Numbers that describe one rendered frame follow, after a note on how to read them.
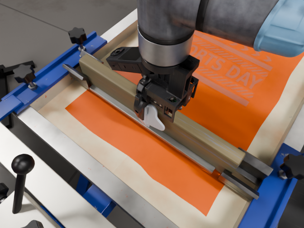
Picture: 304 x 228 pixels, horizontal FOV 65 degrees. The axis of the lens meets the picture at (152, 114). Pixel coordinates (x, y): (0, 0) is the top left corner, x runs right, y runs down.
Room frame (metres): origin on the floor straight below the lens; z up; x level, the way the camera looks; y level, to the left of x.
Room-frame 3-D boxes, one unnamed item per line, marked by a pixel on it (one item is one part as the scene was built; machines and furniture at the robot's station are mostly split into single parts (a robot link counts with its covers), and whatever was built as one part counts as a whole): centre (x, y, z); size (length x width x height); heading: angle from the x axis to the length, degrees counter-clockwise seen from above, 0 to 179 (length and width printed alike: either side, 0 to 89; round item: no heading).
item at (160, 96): (0.26, -0.02, 1.15); 0.09 x 0.08 x 0.12; 52
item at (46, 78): (0.42, 0.24, 0.98); 0.30 x 0.05 x 0.07; 142
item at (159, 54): (0.26, -0.02, 1.23); 0.08 x 0.08 x 0.05
